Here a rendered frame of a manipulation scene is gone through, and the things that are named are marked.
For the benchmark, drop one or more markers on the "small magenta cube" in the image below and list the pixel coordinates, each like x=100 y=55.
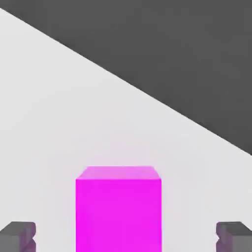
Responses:
x=118 y=212

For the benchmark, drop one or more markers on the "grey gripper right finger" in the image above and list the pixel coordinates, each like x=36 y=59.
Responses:
x=236 y=238

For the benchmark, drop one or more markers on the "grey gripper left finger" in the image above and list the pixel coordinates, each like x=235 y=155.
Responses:
x=15 y=237

